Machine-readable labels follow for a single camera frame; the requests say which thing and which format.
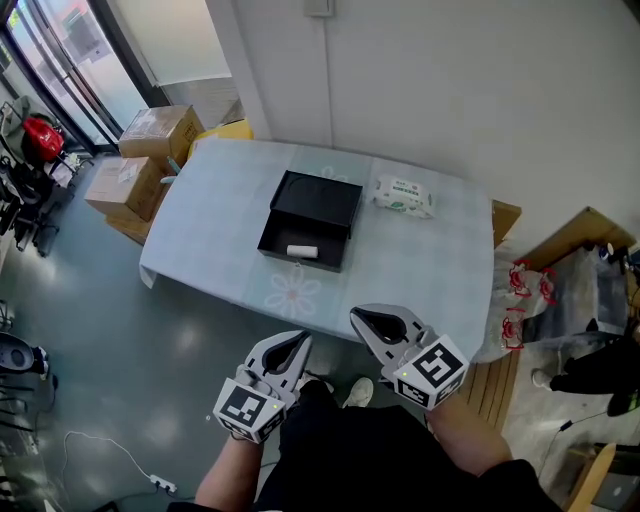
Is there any person's left forearm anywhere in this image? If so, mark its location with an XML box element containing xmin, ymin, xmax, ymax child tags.
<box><xmin>193</xmin><ymin>432</ymin><xmax>265</xmax><ymax>507</ymax></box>

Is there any black box with lid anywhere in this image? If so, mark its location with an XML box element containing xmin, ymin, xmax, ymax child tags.
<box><xmin>256</xmin><ymin>169</ymin><xmax>365</xmax><ymax>274</ymax></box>

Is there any large brown cardboard box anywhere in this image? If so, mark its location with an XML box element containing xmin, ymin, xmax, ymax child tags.
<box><xmin>118</xmin><ymin>104</ymin><xmax>207</xmax><ymax>175</ymax></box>

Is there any flat brown cardboard box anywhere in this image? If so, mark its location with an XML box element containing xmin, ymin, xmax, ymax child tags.
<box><xmin>104</xmin><ymin>213</ymin><xmax>153</xmax><ymax>247</ymax></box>

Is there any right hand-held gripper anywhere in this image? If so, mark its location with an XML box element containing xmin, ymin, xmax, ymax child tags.
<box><xmin>349</xmin><ymin>304</ymin><xmax>470</xmax><ymax>412</ymax></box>

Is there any person's right forearm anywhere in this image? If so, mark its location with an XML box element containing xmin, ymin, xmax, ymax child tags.
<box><xmin>426</xmin><ymin>393</ymin><xmax>514</xmax><ymax>477</ymax></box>

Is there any clear plastic bags red print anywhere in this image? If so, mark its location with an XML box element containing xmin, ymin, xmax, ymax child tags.
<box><xmin>472</xmin><ymin>243</ymin><xmax>559</xmax><ymax>365</ymax></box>

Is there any thin black floor cable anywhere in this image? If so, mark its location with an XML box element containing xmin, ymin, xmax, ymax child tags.
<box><xmin>536</xmin><ymin>408</ymin><xmax>610</xmax><ymax>484</ymax></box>

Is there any white power cable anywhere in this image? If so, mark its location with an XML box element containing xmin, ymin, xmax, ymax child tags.
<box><xmin>58</xmin><ymin>430</ymin><xmax>154</xmax><ymax>501</ymax></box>

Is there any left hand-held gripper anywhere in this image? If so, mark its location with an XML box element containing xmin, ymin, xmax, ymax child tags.
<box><xmin>213</xmin><ymin>329</ymin><xmax>314</xmax><ymax>445</ymax></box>

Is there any light blue floral tablecloth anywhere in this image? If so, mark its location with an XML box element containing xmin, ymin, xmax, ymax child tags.
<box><xmin>138</xmin><ymin>137</ymin><xmax>497</xmax><ymax>359</ymax></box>

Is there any black office chair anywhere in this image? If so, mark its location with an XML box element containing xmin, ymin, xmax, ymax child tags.
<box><xmin>0</xmin><ymin>154</ymin><xmax>61</xmax><ymax>259</ymax></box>

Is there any yellow envelope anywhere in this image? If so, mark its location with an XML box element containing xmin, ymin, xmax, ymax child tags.
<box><xmin>191</xmin><ymin>117</ymin><xmax>255</xmax><ymax>157</ymax></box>

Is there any brown cardboard box white label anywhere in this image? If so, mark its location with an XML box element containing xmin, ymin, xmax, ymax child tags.
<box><xmin>84</xmin><ymin>155</ymin><xmax>170</xmax><ymax>223</ymax></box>

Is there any glass sliding door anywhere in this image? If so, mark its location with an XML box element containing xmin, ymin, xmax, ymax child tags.
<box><xmin>0</xmin><ymin>0</ymin><xmax>161</xmax><ymax>151</ymax></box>

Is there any white wet wipes packet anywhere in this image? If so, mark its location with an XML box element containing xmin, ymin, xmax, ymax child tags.
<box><xmin>371</xmin><ymin>174</ymin><xmax>436</xmax><ymax>220</ymax></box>

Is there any wooden slatted bench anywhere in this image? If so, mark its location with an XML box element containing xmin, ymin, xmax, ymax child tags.
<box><xmin>458</xmin><ymin>344</ymin><xmax>522</xmax><ymax>432</ymax></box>

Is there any wooden chair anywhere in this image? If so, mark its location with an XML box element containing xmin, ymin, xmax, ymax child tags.
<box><xmin>563</xmin><ymin>441</ymin><xmax>640</xmax><ymax>512</ymax></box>

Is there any person's black clothing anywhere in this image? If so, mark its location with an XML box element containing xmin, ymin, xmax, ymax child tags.
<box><xmin>167</xmin><ymin>379</ymin><xmax>564</xmax><ymax>512</ymax></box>

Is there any red bag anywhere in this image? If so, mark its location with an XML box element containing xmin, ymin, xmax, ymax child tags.
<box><xmin>21</xmin><ymin>116</ymin><xmax>66</xmax><ymax>163</ymax></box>

